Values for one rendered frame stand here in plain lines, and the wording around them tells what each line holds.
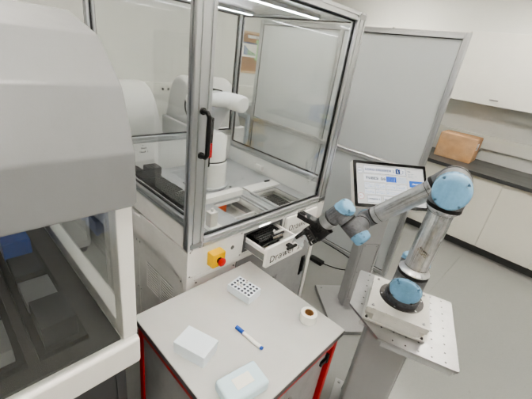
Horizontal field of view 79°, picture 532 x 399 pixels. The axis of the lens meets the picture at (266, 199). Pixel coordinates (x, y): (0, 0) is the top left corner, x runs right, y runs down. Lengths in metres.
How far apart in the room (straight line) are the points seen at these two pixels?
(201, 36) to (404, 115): 2.05
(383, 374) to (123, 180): 1.45
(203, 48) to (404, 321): 1.29
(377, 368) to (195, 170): 1.24
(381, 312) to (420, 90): 1.86
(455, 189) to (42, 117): 1.12
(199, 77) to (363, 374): 1.52
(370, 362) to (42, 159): 1.54
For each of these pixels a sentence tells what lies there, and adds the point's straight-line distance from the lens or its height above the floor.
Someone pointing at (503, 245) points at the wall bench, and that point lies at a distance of 4.27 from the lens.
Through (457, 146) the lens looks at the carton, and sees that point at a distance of 4.38.
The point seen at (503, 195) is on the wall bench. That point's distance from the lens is 4.13.
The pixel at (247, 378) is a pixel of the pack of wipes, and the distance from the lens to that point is 1.17.
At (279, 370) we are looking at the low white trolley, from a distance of 1.27.
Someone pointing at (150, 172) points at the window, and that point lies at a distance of 1.57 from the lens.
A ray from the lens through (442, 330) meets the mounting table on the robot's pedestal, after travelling 1.70.
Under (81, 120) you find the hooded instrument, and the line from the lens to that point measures 0.78.
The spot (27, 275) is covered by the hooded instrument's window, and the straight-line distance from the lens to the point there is 0.88.
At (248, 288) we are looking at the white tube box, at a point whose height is 0.80.
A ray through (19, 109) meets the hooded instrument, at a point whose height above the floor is 1.59.
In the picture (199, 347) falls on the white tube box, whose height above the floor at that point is 0.81.
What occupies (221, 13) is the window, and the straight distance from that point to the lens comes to 1.23.
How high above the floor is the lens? 1.75
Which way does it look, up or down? 25 degrees down
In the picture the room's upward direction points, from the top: 8 degrees clockwise
